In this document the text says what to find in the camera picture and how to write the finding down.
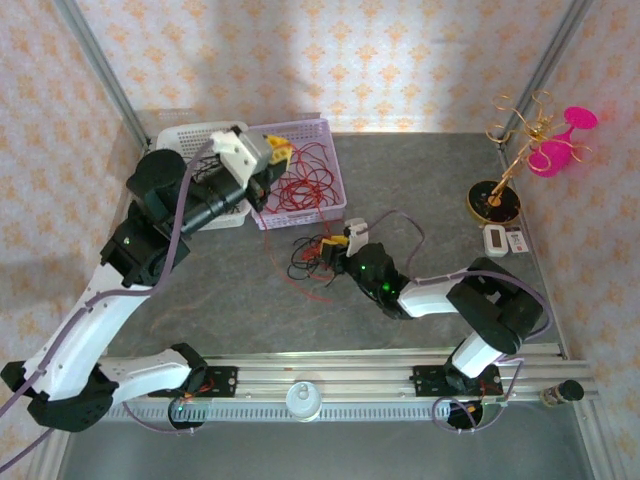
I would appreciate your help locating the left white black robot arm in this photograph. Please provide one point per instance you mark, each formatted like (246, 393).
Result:
(90, 320)

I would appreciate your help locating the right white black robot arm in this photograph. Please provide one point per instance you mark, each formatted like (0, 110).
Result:
(430, 297)

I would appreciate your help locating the purple plastic basket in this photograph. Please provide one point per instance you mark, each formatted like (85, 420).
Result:
(320, 131)

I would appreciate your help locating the white plastic basket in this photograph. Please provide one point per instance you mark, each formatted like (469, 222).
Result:
(185, 135)

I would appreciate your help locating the white digital timer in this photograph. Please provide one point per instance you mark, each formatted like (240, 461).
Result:
(495, 240)

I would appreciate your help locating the small white red card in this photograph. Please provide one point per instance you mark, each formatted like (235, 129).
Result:
(518, 242)

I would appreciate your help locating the white round cap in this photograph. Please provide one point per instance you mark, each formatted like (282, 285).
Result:
(303, 400)

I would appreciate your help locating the pink plastic wine glass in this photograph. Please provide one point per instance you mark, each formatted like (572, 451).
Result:
(547, 157)

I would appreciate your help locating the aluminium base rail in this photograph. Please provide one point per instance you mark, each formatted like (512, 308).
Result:
(325, 375)

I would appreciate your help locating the aluminium frame post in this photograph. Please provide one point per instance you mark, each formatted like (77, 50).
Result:
(100, 65)
(550, 55)

